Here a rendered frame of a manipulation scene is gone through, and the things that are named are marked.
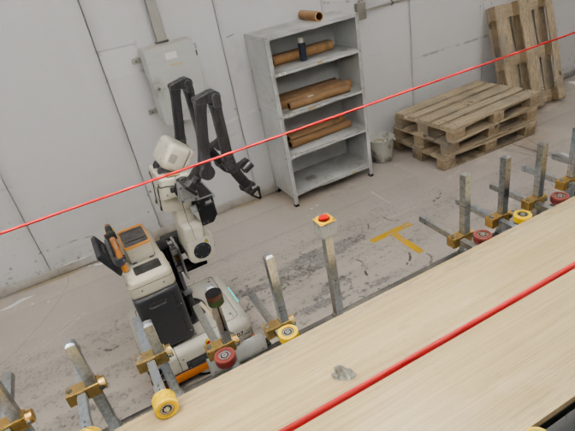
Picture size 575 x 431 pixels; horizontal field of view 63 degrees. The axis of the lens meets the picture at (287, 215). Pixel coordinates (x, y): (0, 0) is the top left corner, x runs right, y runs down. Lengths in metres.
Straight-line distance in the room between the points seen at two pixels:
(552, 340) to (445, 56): 4.28
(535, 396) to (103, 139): 3.56
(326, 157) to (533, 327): 3.50
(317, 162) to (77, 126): 2.30
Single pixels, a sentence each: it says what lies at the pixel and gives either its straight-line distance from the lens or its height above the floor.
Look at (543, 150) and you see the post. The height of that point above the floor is 1.10.
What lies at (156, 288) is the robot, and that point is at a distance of 2.66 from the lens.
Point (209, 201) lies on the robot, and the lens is 2.67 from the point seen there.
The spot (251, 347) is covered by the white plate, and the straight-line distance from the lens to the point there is 2.08.
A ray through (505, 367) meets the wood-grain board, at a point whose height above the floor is 0.90.
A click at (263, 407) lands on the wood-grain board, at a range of 1.67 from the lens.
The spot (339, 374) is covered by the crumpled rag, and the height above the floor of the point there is 0.91.
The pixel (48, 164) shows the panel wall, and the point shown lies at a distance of 4.27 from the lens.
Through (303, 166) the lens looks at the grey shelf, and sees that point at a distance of 4.91.
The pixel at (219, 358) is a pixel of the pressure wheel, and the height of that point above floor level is 0.90.
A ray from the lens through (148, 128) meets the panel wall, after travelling 4.27.
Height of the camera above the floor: 2.19
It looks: 30 degrees down
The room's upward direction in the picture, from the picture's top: 11 degrees counter-clockwise
